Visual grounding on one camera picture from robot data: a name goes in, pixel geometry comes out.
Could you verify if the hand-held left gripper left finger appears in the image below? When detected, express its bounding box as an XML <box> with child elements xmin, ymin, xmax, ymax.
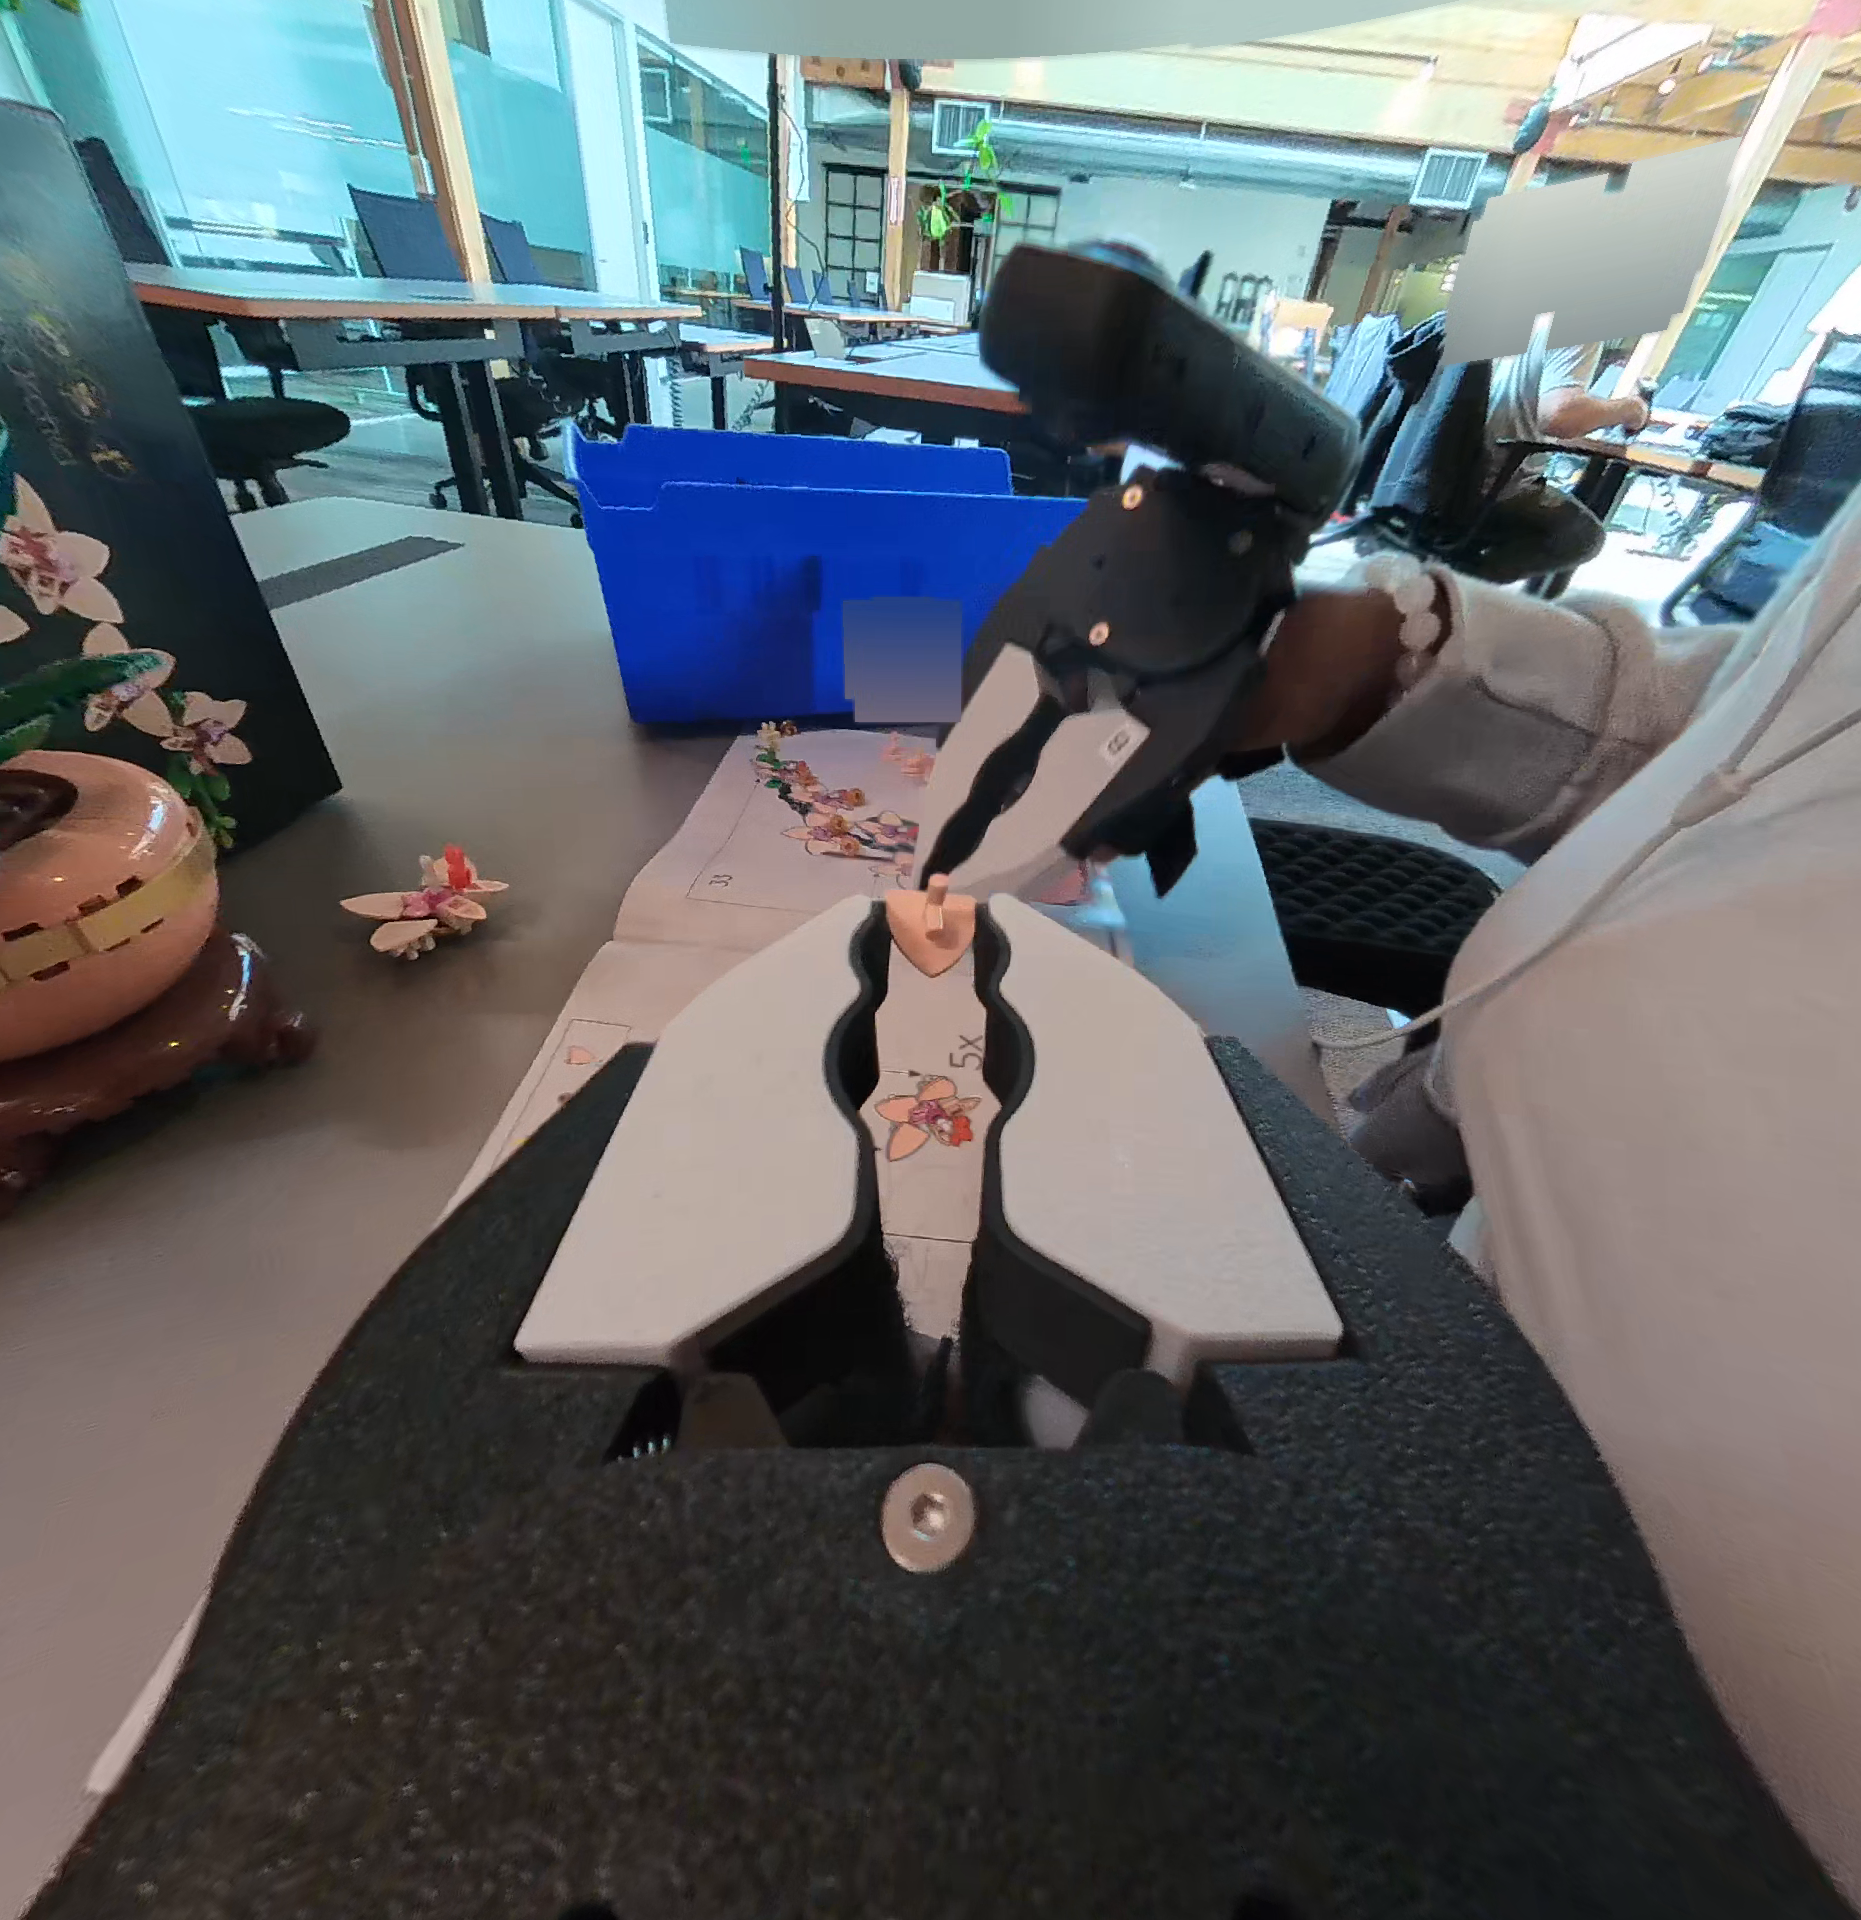
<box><xmin>512</xmin><ymin>898</ymin><xmax>893</xmax><ymax>1374</ymax></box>

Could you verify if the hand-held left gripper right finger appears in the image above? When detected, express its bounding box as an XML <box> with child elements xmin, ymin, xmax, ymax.
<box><xmin>984</xmin><ymin>896</ymin><xmax>1345</xmax><ymax>1382</ymax></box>

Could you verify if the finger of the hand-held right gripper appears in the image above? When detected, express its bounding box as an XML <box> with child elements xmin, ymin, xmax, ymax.
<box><xmin>944</xmin><ymin>698</ymin><xmax>1162</xmax><ymax>898</ymax></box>
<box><xmin>913</xmin><ymin>637</ymin><xmax>1049</xmax><ymax>893</ymax></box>

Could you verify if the pink petal brick assembly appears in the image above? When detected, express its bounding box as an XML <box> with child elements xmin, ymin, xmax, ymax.
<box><xmin>886</xmin><ymin>874</ymin><xmax>980</xmax><ymax>973</ymax></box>

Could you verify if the person's right forearm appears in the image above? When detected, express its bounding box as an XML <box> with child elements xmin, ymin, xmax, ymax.
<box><xmin>1305</xmin><ymin>577</ymin><xmax>1794</xmax><ymax>862</ymax></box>

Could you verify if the wood-edged office desk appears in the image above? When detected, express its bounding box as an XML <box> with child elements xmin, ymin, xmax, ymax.
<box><xmin>742</xmin><ymin>338</ymin><xmax>1027</xmax><ymax>452</ymax></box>
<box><xmin>128</xmin><ymin>263</ymin><xmax>708</xmax><ymax>521</ymax></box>

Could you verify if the person's right hand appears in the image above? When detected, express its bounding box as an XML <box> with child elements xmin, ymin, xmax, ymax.
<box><xmin>1213</xmin><ymin>577</ymin><xmax>1452</xmax><ymax>781</ymax></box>

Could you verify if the brick building instruction booklet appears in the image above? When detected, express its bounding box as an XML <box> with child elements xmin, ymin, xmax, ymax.
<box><xmin>82</xmin><ymin>724</ymin><xmax>1327</xmax><ymax>1796</ymax></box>

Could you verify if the blue plastic bin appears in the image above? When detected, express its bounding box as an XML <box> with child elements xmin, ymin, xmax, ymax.
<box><xmin>565</xmin><ymin>422</ymin><xmax>1089</xmax><ymax>736</ymax></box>

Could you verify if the black mesh chair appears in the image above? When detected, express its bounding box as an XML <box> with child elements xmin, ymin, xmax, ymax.
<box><xmin>1243</xmin><ymin>818</ymin><xmax>1504</xmax><ymax>1027</ymax></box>

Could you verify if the black office chair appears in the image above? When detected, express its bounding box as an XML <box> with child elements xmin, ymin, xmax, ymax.
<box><xmin>1665</xmin><ymin>334</ymin><xmax>1861</xmax><ymax>625</ymax></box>
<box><xmin>346</xmin><ymin>185</ymin><xmax>595</xmax><ymax>508</ymax></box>
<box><xmin>1342</xmin><ymin>478</ymin><xmax>1608</xmax><ymax>590</ymax></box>
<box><xmin>74</xmin><ymin>138</ymin><xmax>356</xmax><ymax>512</ymax></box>

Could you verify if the pink brick orchid flower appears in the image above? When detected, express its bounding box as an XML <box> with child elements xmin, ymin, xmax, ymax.
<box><xmin>340</xmin><ymin>846</ymin><xmax>512</xmax><ymax>963</ymax></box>

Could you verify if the hanging green plant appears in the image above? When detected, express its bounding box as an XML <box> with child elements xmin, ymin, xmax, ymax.
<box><xmin>913</xmin><ymin>118</ymin><xmax>1010</xmax><ymax>247</ymax></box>

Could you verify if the black orchid print box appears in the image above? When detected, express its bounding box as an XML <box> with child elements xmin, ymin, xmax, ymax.
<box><xmin>0</xmin><ymin>93</ymin><xmax>343</xmax><ymax>857</ymax></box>

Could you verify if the white bead bracelet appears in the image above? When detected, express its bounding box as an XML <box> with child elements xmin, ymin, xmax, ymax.
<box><xmin>1357</xmin><ymin>553</ymin><xmax>1459</xmax><ymax>696</ymax></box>

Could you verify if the silver air duct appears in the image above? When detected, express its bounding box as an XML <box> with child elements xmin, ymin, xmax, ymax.
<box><xmin>811</xmin><ymin>92</ymin><xmax>1470</xmax><ymax>203</ymax></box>

